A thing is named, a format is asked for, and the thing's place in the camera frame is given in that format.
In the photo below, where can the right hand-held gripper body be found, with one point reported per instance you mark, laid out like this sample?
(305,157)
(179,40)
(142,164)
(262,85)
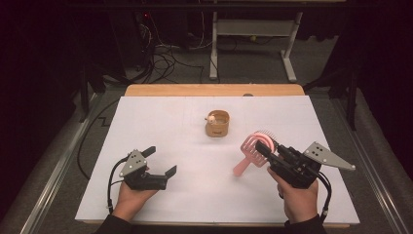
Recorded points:
(324,156)

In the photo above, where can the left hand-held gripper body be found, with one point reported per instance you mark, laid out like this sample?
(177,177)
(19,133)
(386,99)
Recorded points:
(132,164)

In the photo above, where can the pink hairbrush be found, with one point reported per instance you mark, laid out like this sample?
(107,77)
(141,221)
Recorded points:
(241,168)

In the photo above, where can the person's left hand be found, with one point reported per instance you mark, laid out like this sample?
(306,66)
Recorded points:
(130,200)

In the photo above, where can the person's right hand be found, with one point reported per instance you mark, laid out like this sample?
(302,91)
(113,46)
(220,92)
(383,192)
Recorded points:
(298,201)

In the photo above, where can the white board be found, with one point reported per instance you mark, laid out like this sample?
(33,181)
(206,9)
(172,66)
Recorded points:
(162,130)

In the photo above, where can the black stand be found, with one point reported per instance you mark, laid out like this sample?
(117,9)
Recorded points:
(85,94)
(351,104)

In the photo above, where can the small pale figurine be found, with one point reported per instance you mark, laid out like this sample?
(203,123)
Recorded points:
(211,119)

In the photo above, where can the wooden table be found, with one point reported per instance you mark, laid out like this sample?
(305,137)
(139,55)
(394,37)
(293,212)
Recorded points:
(211,90)

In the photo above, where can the dark equipment cabinet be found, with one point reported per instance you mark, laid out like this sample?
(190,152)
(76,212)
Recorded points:
(133,45)

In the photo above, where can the small yellow object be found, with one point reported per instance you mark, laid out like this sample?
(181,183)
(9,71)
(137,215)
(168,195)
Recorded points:
(253,38)

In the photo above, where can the white metal stand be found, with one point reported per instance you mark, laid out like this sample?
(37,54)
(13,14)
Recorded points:
(253,27)

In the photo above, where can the aluminium rail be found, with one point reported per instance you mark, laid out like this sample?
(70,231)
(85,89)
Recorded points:
(370,169)
(55,172)

